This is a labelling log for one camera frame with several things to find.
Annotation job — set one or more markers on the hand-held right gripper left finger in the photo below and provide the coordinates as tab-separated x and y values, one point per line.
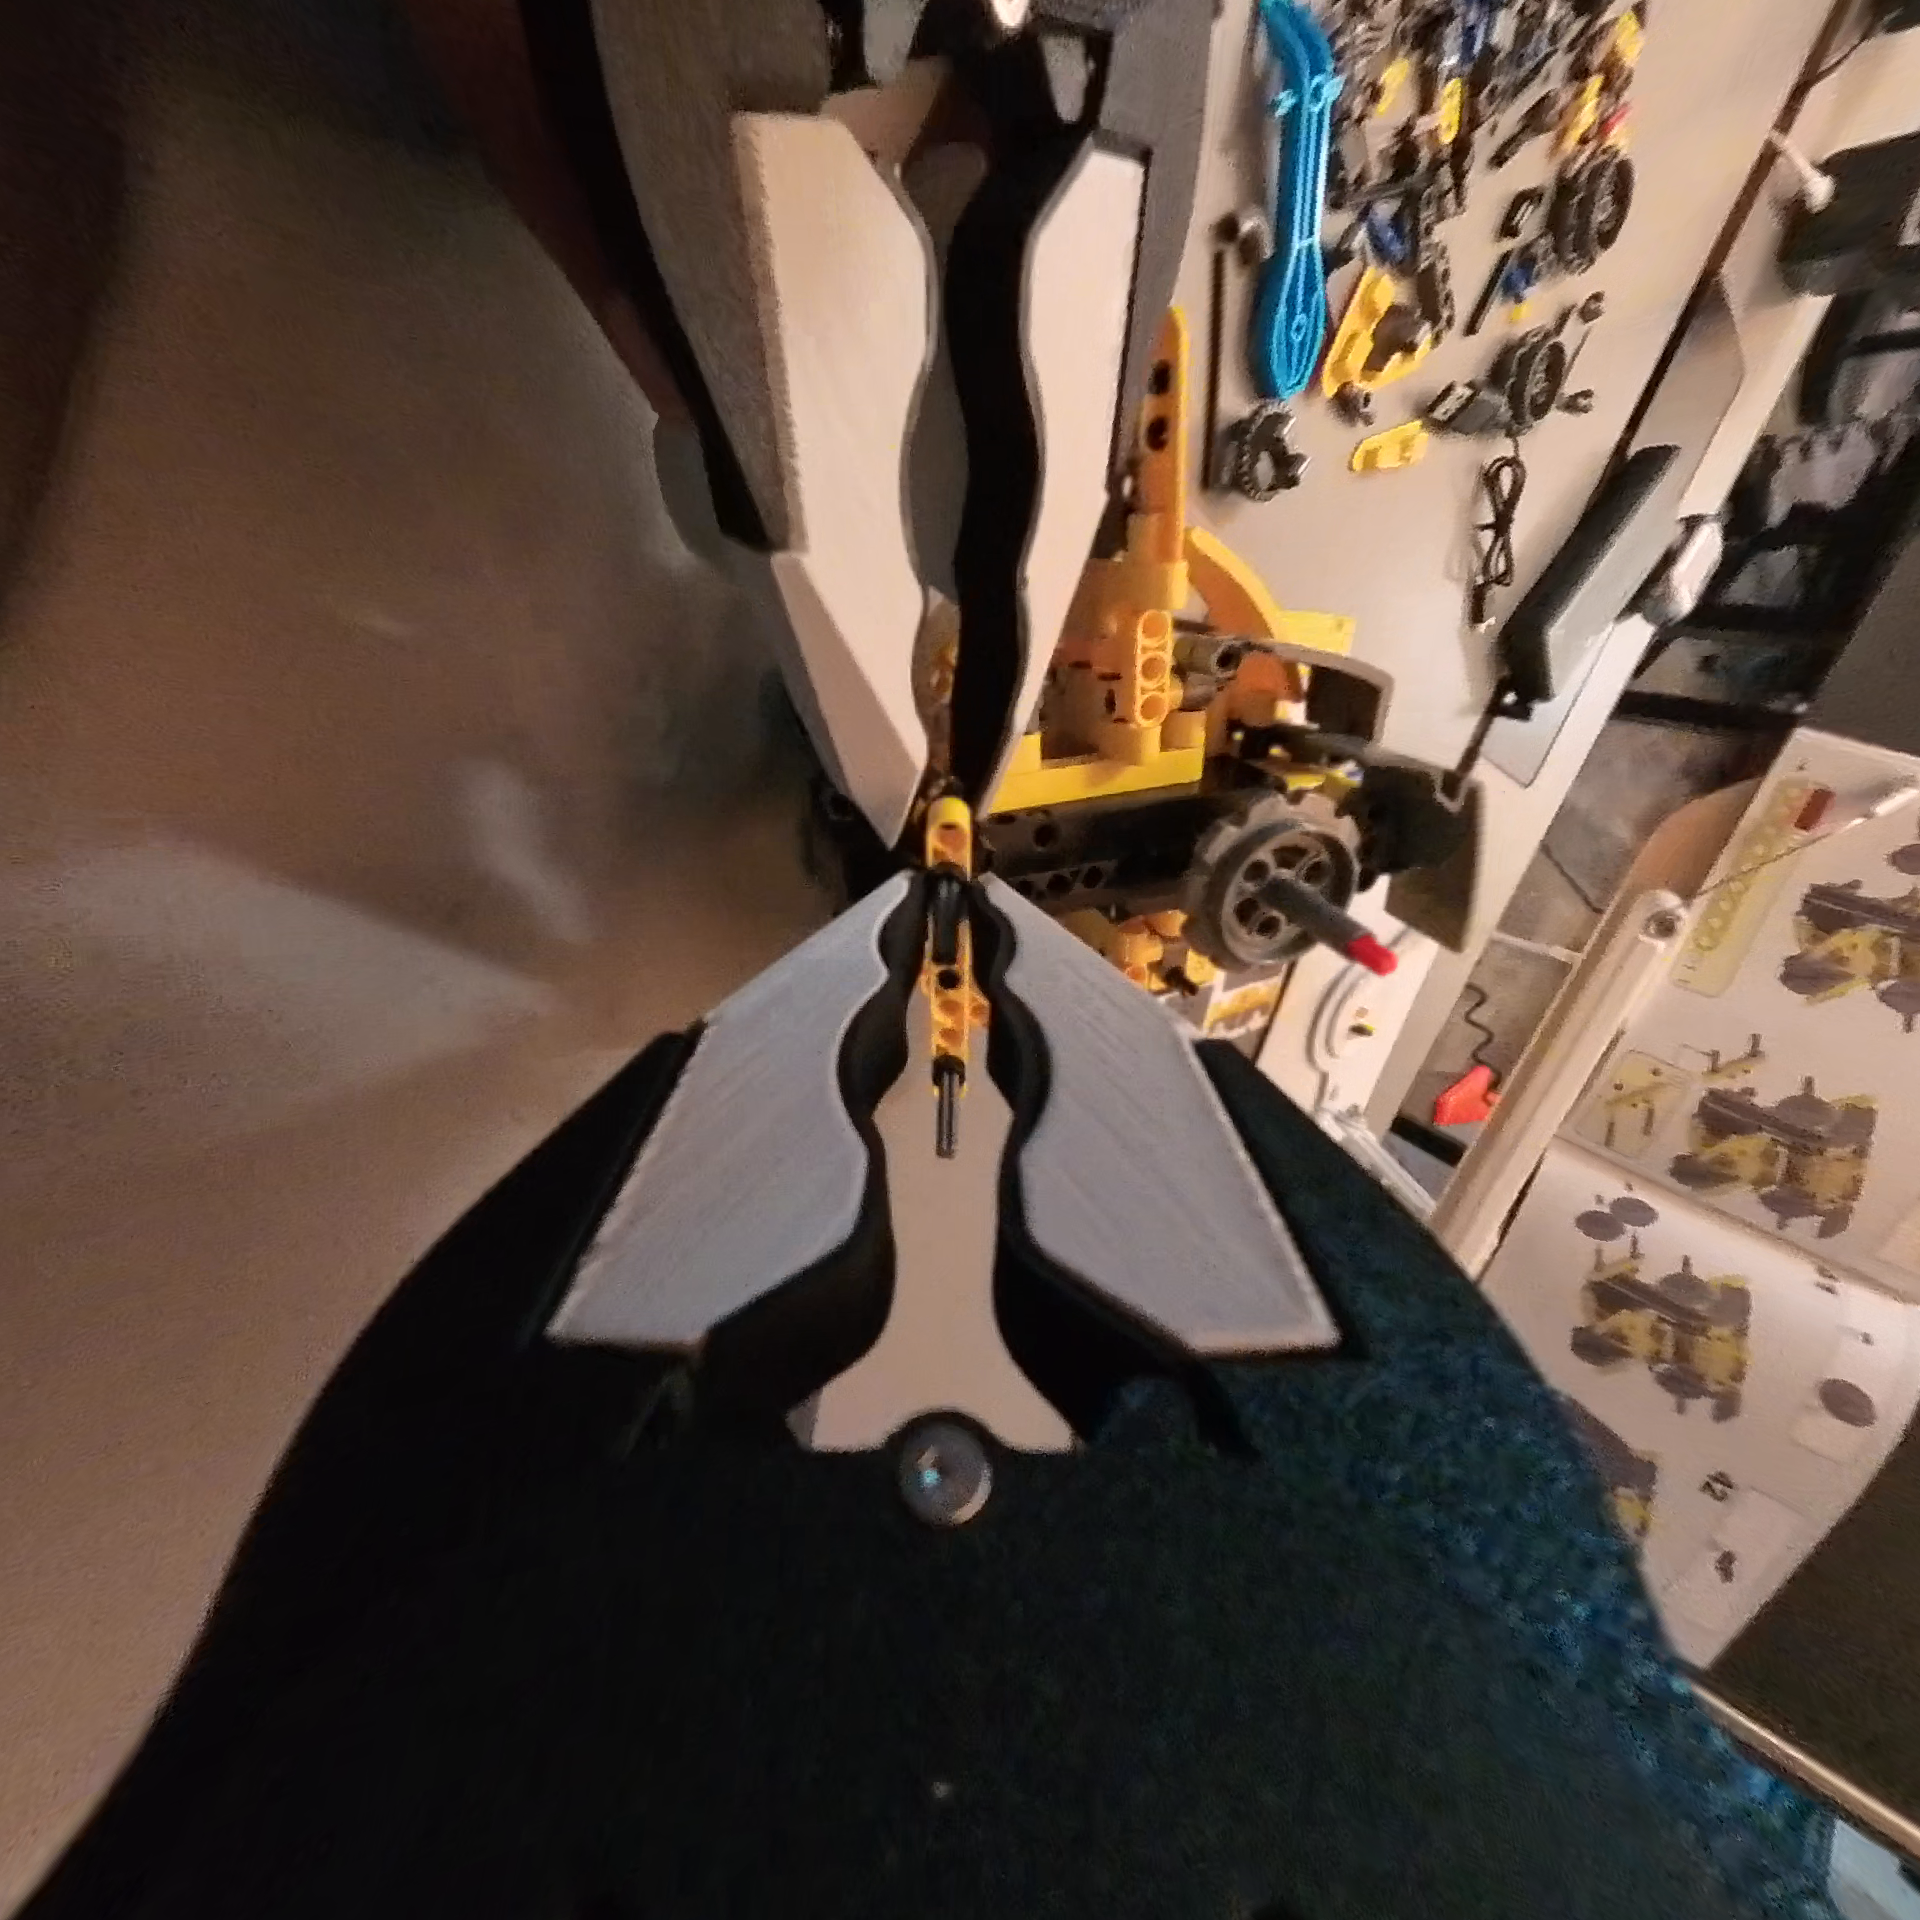
733	1170

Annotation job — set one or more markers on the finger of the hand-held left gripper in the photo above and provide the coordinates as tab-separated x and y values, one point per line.
1080	345
839	388

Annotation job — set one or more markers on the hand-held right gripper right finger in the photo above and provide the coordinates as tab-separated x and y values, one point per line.
1171	1184

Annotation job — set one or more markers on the yellow perforated beam with axle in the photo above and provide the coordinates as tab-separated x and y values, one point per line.
948	982

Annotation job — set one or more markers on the yellow building-brick toy vehicle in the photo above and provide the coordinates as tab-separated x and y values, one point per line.
1125	660

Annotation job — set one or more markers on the blue brick separator tool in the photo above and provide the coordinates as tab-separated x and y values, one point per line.
1299	224

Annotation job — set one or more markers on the black gear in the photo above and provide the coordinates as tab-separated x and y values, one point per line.
1258	450

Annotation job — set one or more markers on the pile of small building parts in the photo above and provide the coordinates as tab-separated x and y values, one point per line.
1440	181

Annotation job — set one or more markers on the small red part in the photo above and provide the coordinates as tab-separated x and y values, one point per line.
1466	1096

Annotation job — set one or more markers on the building instruction booklet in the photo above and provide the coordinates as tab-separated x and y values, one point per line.
1723	1200

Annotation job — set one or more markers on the dark grey bar device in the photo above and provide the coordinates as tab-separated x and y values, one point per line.
1589	570

